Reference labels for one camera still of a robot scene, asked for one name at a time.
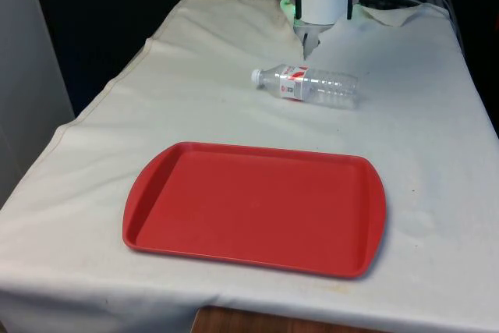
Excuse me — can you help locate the clear plastic bottle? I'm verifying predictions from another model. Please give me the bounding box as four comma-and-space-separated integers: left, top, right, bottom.
250, 62, 359, 110

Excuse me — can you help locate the red tray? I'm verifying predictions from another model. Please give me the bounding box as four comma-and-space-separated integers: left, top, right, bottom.
122, 140, 388, 281

